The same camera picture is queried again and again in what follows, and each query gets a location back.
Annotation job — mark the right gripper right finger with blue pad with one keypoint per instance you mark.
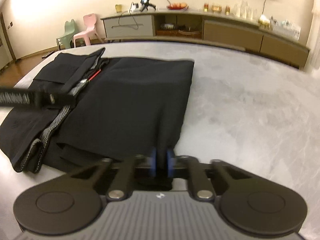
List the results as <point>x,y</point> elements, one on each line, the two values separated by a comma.
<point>197,175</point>

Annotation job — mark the yellow cup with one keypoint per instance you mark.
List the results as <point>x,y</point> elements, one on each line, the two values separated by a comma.
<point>118,8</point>

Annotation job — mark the long tv cabinet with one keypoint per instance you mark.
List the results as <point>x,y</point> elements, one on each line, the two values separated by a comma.
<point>206,28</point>

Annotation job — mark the pink plastic chair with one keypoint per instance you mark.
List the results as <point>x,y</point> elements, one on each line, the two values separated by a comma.
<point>90,22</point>

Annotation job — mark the green plastic chair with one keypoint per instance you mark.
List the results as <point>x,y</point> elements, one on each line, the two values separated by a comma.
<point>66,39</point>

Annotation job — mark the red fruit plate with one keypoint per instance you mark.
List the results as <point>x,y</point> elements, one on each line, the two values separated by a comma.
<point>177,6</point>

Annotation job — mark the black garment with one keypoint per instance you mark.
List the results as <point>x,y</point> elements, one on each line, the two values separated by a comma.
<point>124,106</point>

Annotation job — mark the golden ornaments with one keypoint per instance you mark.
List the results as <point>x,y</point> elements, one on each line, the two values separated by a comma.
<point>216,8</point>

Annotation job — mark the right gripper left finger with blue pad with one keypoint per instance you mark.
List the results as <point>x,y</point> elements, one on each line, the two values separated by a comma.
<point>127,174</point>

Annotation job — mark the clear glass cups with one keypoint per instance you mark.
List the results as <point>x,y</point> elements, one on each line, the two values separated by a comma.
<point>243,10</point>

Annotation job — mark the small camera on tripod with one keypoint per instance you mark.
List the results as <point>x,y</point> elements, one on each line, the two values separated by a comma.
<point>145,4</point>

